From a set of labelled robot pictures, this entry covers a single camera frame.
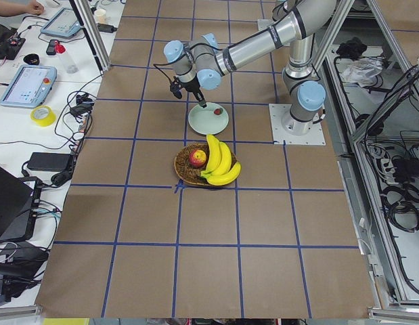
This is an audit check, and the upper teach pendant tablet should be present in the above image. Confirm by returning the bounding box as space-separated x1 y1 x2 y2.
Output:
40 7 81 39

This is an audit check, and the lower teach pendant tablet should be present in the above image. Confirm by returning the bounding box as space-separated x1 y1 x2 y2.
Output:
0 65 58 109

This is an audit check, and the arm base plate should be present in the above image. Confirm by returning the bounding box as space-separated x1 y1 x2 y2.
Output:
269 104 326 146

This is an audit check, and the black cloth bundle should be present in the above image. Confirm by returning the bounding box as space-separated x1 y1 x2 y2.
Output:
336 37 368 60

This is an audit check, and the aluminium frame upright left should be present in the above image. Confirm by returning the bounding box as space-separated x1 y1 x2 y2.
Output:
69 0 111 73

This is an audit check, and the black laptop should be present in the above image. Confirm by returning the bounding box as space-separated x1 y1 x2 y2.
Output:
0 167 41 243

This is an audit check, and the crumpled white cloth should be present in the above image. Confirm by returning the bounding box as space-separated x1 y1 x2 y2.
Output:
340 58 383 87

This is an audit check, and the paper cup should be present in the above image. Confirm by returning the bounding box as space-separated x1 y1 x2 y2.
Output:
94 8 106 24

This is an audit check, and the person hand at desk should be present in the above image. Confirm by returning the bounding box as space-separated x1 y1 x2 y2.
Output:
24 0 45 16

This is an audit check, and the small black bowl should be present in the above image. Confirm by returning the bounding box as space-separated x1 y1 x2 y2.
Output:
23 53 40 66

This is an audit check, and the clear plastic bottle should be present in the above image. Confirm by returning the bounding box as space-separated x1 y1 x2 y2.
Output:
55 41 78 74

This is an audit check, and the coiled black cables floor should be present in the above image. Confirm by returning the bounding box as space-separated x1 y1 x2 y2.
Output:
380 183 419 233

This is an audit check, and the yellow tape roll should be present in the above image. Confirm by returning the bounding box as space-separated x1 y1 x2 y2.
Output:
30 105 56 127

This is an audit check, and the teach pendant tablet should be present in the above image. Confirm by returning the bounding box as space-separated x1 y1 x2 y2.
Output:
0 65 58 109
40 7 81 39

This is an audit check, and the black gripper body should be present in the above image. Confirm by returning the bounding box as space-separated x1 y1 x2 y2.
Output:
183 76 202 95

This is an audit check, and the aluminium frame right structure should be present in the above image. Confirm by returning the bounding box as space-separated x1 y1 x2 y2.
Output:
315 1 419 324

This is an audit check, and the yellow banana bunch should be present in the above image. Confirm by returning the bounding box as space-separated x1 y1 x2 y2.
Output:
200 134 242 186

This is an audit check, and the wicker basket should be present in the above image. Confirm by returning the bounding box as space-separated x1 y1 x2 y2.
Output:
174 144 237 187

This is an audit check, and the light green plate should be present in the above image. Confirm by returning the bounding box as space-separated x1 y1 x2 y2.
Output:
188 102 229 135

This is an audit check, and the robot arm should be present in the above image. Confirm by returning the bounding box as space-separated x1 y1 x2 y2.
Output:
164 1 336 135

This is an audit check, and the black power brick left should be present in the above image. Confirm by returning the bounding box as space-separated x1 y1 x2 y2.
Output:
27 152 72 171

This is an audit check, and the red apple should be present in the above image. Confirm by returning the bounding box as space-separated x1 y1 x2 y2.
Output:
188 149 207 169

